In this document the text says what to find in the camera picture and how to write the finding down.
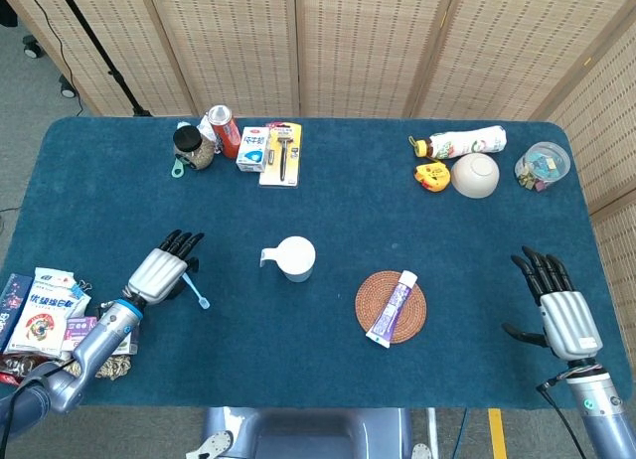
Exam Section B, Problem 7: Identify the light blue toothbrush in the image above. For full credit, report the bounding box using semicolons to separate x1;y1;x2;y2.
181;272;211;311

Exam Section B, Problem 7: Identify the small purple box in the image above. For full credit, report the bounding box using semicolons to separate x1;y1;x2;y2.
61;315;100;352

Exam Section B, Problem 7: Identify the beige upturned bowl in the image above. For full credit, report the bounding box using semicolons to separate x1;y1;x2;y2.
449;153;501;200

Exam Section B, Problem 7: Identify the drink bottle with yellow cap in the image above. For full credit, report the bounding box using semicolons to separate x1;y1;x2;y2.
408;125;509;161

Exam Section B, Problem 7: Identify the purple white toothpaste tube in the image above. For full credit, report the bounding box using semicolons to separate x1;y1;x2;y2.
365;269;418;350

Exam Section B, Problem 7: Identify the clear tub of clips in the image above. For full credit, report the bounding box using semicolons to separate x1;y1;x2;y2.
514;141;571;193

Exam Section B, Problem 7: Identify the white mug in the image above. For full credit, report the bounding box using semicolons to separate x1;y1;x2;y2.
259;235;317;283

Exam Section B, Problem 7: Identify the blue floor cable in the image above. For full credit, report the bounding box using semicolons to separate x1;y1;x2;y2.
456;408;471;459

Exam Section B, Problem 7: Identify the razor in yellow package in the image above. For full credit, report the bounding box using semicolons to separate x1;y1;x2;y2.
258;121;303;188

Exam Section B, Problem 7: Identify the red drink can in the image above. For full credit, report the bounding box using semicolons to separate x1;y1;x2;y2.
207;104;242;160

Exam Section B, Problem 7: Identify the white blue milk carton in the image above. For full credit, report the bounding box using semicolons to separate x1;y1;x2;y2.
235;126;272;174

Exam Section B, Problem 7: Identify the bamboo folding screen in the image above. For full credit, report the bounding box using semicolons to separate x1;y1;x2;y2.
529;19;636;371
0;0;636;121

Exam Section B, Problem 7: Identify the white printed snack bag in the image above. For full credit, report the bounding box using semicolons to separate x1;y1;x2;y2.
4;266;93;359

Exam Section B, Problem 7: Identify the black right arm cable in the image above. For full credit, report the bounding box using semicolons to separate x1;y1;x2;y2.
535;374;587;459

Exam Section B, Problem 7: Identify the crumpled white wrapper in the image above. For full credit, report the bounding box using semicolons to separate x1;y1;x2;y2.
196;113;220;155

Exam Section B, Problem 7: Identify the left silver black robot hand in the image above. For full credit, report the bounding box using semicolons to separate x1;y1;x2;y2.
123;229;206;302

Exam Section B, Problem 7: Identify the black tripod stand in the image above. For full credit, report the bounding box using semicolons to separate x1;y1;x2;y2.
52;0;153;118

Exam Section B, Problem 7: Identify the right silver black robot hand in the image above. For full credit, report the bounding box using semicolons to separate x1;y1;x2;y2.
502;245;604;364

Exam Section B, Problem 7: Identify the blue binder clip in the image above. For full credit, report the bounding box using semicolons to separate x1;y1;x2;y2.
69;278;95;301

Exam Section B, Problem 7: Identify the thin black hanging cable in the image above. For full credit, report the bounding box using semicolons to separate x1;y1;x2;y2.
19;0;85;117

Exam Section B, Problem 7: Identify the blue carpet table mat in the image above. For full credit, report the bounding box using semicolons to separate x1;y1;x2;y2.
0;115;620;410

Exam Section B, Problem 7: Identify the glass jar with black lid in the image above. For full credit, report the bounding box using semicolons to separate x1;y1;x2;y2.
172;126;217;172

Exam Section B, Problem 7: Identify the round woven rattan coaster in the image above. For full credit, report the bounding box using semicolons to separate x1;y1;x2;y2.
355;270;428;345

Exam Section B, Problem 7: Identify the yellow tape measure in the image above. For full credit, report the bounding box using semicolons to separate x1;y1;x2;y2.
414;161;452;193

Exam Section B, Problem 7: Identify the red brown snack packet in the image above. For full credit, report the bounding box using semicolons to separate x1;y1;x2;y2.
0;354;56;388

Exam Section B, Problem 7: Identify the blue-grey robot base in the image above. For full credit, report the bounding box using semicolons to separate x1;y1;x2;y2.
186;406;433;459

